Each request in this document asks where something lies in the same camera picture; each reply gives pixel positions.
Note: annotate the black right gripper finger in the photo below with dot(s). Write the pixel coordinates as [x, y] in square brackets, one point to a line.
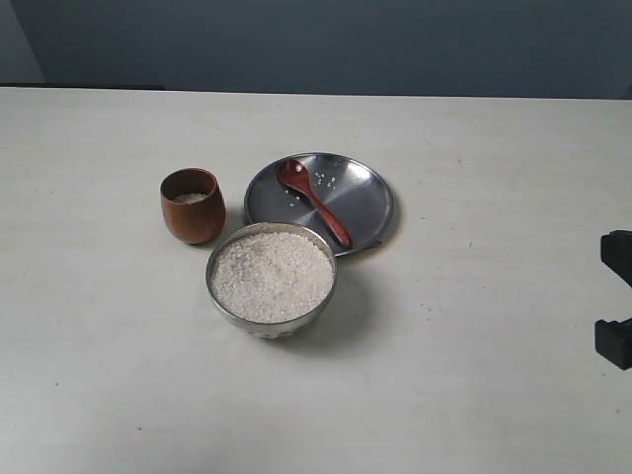
[612, 340]
[616, 253]

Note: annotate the brown wooden cup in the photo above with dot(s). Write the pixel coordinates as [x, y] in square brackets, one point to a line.
[194, 223]

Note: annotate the white rice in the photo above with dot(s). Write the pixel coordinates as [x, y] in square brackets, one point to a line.
[271, 277]

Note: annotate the steel bowl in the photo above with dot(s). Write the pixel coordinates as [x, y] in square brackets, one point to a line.
[274, 330]

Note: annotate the dark red wooden spoon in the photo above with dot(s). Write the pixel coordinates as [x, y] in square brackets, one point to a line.
[294, 175]

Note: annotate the round steel plate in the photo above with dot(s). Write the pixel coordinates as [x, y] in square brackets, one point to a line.
[356, 194]

